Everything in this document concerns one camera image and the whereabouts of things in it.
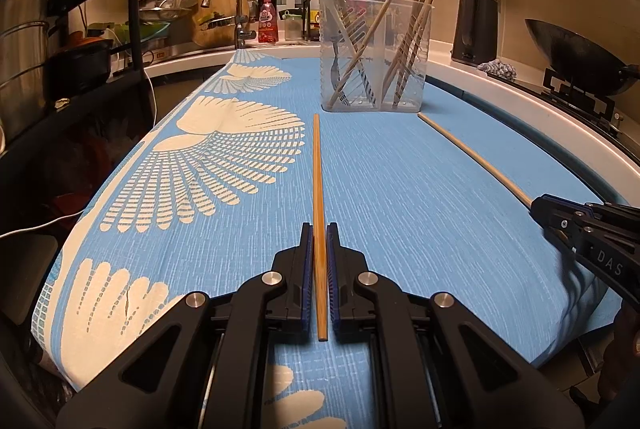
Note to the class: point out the blue white printed cloth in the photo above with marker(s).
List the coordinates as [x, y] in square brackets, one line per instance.
[225, 189]

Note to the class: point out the white jug with yellow label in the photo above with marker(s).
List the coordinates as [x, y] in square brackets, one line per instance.
[314, 21]

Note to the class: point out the brown wooden chopstick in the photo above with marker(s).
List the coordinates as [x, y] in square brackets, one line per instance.
[319, 189]

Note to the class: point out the small steel stockpot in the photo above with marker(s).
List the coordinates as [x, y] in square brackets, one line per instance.
[25, 4]

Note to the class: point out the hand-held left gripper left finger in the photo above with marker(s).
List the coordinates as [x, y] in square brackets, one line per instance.
[306, 279]

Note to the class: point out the red detergent bottle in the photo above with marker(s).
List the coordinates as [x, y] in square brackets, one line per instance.
[268, 21]

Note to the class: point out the wooden cutting board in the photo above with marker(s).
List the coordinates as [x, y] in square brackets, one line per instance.
[215, 26]

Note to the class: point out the black shelving unit with pots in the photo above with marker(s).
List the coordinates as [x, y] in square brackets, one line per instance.
[151, 109]

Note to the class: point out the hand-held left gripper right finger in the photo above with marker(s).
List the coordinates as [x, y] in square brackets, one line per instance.
[333, 279]

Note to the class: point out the grey dish rag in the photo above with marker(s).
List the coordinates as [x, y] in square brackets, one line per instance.
[497, 69]

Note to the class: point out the black frying pan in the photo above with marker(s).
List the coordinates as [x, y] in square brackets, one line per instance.
[82, 59]

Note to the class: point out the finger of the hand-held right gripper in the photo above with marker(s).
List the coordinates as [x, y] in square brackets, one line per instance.
[560, 211]
[565, 241]

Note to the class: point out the clear plastic utensil container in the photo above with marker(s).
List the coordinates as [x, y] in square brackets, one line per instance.
[375, 59]

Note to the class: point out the black electric kettle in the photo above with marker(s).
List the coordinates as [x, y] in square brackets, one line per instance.
[475, 29]

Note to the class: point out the dark steel wok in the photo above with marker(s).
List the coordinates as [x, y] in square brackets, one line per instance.
[575, 54]

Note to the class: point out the green lidded clear jar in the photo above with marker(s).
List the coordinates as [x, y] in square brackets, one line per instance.
[293, 26]

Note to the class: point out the chrome kitchen faucet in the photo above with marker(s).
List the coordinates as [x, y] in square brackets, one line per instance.
[237, 9]

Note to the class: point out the person's right hand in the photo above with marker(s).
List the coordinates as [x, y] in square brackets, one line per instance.
[622, 359]

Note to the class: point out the green plastic basin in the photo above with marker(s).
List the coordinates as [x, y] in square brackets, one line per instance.
[142, 30]

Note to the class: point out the steel bowl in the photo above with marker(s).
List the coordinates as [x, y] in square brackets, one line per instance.
[165, 14]

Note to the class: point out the black stove grate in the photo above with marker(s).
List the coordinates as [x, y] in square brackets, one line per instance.
[580, 96]

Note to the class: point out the large steel stockpot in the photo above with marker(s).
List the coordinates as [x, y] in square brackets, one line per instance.
[22, 79]

